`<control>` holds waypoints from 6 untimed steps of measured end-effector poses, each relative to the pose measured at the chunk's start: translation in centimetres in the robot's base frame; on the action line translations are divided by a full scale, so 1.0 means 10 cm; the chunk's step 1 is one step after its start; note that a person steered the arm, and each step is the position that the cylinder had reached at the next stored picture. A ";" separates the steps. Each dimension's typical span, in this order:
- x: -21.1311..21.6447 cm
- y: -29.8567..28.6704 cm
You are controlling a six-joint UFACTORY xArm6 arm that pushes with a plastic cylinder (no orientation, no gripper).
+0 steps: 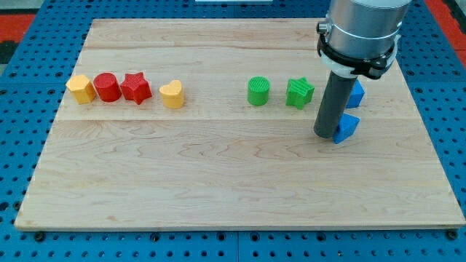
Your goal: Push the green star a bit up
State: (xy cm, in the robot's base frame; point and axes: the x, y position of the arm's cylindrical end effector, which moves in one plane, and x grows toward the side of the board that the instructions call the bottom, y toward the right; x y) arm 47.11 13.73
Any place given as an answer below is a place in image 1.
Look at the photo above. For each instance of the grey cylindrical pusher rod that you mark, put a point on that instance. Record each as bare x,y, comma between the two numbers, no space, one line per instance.
335,98

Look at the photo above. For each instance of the yellow hexagon block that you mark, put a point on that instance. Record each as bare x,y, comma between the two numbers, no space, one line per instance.
81,88

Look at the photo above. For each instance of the blue cube block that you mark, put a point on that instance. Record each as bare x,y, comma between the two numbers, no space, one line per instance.
356,95

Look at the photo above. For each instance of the green cylinder block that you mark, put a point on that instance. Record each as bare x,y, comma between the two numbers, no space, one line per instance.
258,90

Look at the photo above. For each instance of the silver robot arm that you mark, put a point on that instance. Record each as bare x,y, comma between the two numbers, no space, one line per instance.
362,29

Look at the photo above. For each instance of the wooden board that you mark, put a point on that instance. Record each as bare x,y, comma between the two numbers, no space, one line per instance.
220,163

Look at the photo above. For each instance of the yellow heart block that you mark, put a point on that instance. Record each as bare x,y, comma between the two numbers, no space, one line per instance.
172,94

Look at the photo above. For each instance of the red star block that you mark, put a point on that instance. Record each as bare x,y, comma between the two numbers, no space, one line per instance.
135,87

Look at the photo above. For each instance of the red cylinder block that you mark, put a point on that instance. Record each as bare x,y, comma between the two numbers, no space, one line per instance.
107,87

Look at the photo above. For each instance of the blue triangle block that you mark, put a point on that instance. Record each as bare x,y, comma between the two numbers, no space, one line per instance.
345,128

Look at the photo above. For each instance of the green star block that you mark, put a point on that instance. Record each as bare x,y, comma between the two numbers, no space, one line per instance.
299,93

